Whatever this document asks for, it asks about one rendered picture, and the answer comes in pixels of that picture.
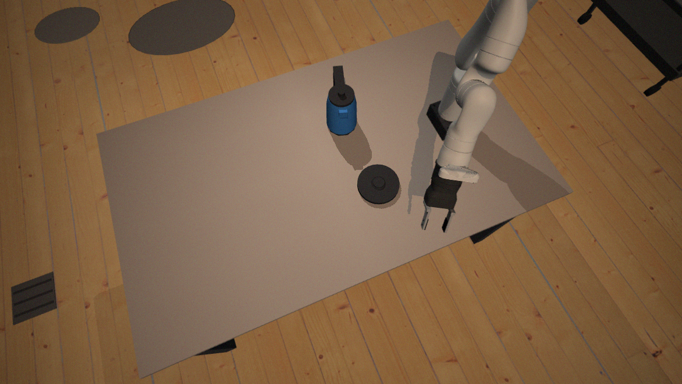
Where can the black round disc with center stud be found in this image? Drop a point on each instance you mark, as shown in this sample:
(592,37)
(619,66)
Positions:
(378,184)

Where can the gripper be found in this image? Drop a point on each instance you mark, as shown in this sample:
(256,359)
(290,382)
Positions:
(451,169)

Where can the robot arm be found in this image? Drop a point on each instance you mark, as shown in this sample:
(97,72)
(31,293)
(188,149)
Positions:
(486,50)

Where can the blue electric kettle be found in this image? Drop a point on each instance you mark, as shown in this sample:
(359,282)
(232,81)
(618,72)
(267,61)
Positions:
(341,105)

